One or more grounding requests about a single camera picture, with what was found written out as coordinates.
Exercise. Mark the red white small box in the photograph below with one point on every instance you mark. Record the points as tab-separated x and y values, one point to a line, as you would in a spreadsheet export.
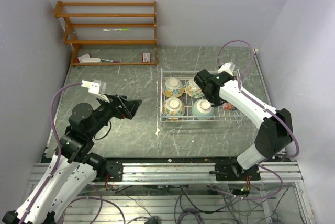
146	57

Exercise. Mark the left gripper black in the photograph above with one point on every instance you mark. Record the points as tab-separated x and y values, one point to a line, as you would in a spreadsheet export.
128	106

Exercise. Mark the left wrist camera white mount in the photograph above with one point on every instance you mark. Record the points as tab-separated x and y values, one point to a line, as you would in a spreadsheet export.
96	88

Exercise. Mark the blue yellow patterned bowl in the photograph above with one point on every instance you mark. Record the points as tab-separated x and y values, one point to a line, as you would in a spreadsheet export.
173	87

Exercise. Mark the red white patterned bowl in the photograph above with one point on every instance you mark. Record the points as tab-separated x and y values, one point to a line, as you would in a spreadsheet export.
228	106

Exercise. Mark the pink white pen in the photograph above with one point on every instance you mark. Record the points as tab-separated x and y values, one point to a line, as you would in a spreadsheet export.
110	61

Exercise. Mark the light teal glazed bowl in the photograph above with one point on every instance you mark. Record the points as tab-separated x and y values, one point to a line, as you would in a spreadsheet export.
202	110

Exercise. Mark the white eraser block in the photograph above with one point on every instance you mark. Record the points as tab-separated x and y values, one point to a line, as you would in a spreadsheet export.
91	60

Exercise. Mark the green white pen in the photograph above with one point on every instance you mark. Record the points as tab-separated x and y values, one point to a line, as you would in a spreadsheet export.
120	29

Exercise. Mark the orange flower bowl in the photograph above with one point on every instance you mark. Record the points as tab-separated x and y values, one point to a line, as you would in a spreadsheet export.
192	89

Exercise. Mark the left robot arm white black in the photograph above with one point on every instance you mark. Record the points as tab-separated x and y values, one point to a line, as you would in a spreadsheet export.
74	165

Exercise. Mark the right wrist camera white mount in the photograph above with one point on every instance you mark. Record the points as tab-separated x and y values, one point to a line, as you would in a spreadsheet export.
228	68

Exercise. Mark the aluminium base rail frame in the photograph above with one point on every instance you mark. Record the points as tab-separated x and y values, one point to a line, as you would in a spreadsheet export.
190	190

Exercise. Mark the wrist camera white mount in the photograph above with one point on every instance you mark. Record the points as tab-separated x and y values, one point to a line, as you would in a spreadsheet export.
228	68
96	88

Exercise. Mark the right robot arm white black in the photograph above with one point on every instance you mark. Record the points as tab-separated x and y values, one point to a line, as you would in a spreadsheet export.
274	126

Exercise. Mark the white wire dish rack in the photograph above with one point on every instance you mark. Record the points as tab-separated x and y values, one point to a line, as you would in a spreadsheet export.
182	101

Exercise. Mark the orange leaf bird bowl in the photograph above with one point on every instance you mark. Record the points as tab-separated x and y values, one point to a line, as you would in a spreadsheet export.
173	108

